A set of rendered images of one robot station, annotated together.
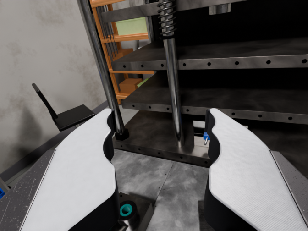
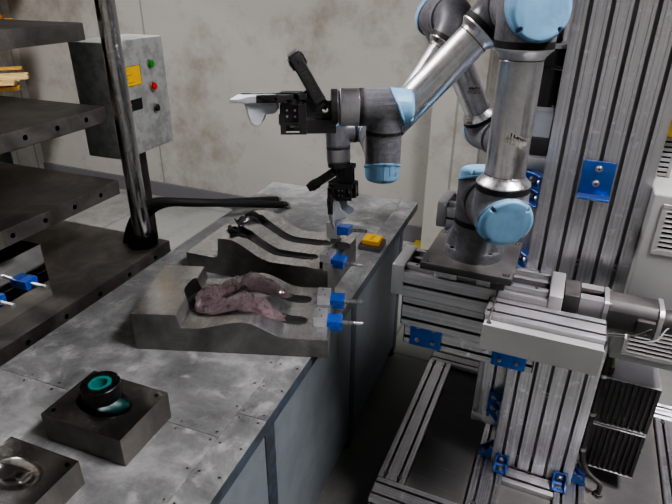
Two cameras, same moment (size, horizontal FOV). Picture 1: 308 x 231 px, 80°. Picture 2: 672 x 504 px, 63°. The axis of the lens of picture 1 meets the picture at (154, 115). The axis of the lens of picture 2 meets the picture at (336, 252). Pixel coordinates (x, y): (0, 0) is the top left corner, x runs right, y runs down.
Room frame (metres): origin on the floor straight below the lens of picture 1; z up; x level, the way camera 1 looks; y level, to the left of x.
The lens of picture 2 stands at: (0.08, 1.14, 1.67)
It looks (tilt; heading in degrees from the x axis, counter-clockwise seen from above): 26 degrees down; 261
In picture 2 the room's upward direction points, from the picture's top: 1 degrees clockwise
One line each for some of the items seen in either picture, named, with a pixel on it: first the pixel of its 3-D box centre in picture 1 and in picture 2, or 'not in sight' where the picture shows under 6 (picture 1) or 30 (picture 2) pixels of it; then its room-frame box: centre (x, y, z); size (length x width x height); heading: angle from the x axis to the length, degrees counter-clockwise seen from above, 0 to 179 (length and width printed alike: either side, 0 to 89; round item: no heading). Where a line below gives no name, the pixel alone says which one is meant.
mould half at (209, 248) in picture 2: not in sight; (272, 246); (0.04, -0.53, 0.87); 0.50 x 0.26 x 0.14; 151
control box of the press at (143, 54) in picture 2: not in sight; (146, 226); (0.54, -1.06, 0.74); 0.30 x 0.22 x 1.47; 61
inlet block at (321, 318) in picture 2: not in sight; (338, 322); (-0.11, -0.07, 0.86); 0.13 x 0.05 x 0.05; 168
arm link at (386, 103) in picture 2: not in sight; (385, 108); (-0.19, 0.03, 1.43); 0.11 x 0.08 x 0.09; 174
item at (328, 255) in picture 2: not in sight; (342, 262); (-0.17, -0.34, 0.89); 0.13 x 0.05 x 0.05; 150
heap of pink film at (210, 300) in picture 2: not in sight; (241, 293); (0.14, -0.18, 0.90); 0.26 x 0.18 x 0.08; 168
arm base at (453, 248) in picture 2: not in sight; (475, 234); (-0.47, -0.08, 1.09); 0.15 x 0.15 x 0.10
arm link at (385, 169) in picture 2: not in sight; (381, 153); (-0.19, 0.01, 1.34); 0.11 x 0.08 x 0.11; 84
